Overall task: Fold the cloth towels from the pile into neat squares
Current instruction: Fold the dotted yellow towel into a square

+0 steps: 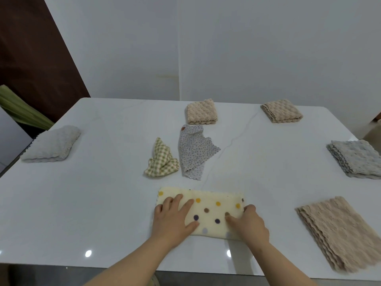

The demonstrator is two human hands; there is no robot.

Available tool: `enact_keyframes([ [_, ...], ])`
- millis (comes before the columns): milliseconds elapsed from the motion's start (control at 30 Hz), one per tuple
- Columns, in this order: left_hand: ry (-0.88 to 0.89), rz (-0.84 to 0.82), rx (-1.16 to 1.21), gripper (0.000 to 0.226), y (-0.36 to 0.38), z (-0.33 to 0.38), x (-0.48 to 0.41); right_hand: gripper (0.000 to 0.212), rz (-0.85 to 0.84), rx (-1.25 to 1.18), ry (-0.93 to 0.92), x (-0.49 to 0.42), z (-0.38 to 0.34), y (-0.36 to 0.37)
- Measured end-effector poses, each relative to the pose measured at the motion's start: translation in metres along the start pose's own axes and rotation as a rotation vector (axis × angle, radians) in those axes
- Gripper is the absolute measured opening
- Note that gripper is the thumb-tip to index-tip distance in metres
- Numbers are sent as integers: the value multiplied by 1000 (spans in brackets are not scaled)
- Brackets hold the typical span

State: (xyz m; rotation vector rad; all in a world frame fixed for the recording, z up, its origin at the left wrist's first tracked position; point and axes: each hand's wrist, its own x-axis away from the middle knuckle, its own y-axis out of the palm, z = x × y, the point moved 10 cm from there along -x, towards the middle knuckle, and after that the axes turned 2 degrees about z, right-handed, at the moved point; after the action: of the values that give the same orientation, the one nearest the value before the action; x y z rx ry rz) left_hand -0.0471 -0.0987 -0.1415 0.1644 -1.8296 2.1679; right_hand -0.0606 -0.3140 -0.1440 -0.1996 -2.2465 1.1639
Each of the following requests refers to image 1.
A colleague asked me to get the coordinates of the person's right hand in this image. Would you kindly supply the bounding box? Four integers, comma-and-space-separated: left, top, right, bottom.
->
225, 204, 270, 251

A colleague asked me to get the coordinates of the person's left hand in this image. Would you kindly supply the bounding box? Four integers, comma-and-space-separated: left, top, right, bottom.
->
150, 194, 200, 247

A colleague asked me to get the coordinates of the yellow polka dot cloth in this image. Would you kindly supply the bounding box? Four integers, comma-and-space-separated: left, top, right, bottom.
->
155, 187, 245, 240

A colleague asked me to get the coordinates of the green checked cloth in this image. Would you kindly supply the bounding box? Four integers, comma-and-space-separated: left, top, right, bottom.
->
144, 137, 180, 178

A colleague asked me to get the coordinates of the grey floral cloth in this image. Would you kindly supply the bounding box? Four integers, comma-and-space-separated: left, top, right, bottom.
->
178, 124, 221, 180

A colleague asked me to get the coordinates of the beige textured towel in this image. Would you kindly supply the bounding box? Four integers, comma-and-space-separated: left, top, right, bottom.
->
186, 99, 217, 126
295, 196, 381, 274
260, 99, 304, 124

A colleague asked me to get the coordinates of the grey fluffy towel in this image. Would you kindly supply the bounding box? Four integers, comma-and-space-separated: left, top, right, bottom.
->
326, 139, 381, 180
20, 125, 81, 163

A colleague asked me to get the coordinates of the person's left forearm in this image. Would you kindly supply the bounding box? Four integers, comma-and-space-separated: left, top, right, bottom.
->
83, 236, 176, 286

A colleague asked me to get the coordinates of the person's right forearm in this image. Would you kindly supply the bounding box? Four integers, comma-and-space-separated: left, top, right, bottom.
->
247, 238, 318, 286

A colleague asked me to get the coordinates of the white marble table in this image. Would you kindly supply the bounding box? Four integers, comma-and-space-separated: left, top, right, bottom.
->
0, 97, 381, 280

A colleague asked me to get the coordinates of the white cabinet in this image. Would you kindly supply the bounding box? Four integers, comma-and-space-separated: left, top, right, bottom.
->
0, 107, 33, 173

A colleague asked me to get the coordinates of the green folded umbrella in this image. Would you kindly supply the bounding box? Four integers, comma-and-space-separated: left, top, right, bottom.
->
0, 85, 55, 130

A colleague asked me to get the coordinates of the dark brown wooden door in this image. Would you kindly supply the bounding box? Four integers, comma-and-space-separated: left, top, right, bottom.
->
0, 0, 91, 122

